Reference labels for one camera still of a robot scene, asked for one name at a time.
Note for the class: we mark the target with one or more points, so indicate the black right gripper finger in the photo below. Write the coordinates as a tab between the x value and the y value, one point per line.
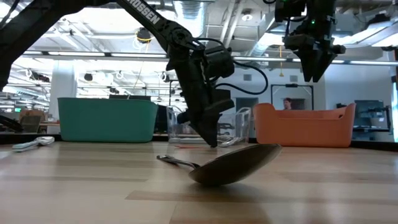
321	63
308	65

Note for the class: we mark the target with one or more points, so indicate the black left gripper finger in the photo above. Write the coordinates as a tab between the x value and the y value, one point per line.
194	123
225	101

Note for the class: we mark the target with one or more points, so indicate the black metal spoon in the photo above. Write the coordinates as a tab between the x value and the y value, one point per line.
236	166

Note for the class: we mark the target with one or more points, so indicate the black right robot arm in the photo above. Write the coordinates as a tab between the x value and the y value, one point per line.
323	15

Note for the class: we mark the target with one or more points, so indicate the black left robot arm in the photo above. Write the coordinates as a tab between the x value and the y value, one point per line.
168	29

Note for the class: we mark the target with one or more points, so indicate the clear plastic bin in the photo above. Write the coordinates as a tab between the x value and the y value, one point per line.
241	124

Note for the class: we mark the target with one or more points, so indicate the person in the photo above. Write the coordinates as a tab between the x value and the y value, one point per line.
287	103

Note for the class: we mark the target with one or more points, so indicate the long LED light bar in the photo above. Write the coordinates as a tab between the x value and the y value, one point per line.
140	55

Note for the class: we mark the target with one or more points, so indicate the black computer monitor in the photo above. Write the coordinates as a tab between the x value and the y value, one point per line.
368	109

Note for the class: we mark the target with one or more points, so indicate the orange plastic bin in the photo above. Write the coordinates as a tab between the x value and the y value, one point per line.
298	130

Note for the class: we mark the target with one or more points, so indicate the green plastic bin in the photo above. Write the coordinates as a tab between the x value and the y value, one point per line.
105	121

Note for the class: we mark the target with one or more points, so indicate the glowing blue screen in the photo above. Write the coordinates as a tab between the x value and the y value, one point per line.
395	115

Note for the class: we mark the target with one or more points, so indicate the brown office chair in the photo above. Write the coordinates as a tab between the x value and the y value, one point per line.
31	124

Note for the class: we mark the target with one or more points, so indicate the green exit sign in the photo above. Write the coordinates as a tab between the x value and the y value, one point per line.
17	109

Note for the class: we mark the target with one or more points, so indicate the grey wall vent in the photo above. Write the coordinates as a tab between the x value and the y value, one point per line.
247	77
293	78

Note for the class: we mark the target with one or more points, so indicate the black station frame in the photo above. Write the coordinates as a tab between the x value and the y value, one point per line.
291	85

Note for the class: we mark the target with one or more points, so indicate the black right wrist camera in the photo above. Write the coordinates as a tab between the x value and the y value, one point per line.
289	11

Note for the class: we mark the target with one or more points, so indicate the slanted silver ceiling duct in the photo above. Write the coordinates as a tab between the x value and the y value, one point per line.
264	40

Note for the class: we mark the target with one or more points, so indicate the black dome camera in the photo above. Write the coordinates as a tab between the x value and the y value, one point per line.
144	35

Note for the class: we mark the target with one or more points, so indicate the large ribbed silver duct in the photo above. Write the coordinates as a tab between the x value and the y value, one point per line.
189	9

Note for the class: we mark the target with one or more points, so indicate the black aluminium frame rail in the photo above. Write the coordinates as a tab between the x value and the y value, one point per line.
373	144
6	139

